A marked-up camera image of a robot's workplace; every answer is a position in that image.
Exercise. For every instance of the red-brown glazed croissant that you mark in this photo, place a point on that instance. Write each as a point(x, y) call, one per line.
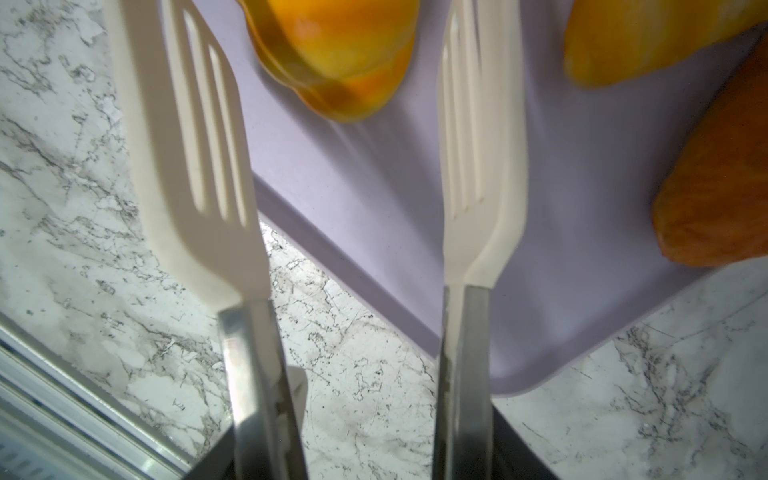
point(712, 208)

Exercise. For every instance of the aluminium front rail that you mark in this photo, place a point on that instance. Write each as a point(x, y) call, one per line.
point(57, 424)

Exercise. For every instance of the steel tongs white tips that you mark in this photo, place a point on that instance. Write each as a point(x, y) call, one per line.
point(191, 174)

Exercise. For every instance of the lilac plastic tray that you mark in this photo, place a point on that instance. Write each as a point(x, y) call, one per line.
point(364, 200)

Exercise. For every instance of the yellow bun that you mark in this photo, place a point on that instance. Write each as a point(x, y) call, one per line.
point(344, 59)

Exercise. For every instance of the striped bread centre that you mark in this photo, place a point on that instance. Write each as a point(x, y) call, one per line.
point(606, 42)

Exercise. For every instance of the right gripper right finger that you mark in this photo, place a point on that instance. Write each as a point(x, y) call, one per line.
point(512, 458)

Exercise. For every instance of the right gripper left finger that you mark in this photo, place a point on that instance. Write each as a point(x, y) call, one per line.
point(218, 463)

